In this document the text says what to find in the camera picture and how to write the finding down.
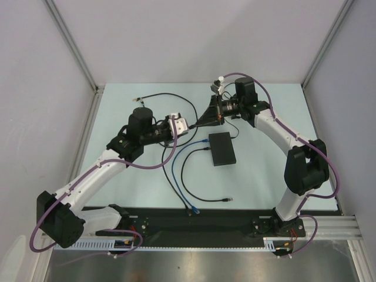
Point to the black network switch box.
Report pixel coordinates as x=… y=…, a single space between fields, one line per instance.
x=221 y=148

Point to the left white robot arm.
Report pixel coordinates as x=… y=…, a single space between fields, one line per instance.
x=61 y=216

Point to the white slotted cable duct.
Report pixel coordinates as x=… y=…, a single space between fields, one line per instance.
x=103 y=244

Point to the aluminium frame rail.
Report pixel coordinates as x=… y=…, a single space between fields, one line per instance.
x=337 y=227

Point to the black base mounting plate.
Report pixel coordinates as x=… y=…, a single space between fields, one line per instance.
x=201 y=240

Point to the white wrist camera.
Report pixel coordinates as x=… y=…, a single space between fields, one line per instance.
x=217 y=86
x=178 y=125

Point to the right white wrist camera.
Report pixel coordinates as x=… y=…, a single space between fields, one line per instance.
x=217 y=86

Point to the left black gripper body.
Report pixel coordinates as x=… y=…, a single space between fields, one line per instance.
x=161 y=134

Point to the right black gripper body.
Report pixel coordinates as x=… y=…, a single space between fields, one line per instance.
x=218 y=108

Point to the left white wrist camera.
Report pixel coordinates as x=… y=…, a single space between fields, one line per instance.
x=178 y=125

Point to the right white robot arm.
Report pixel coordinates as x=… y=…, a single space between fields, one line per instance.
x=306 y=167

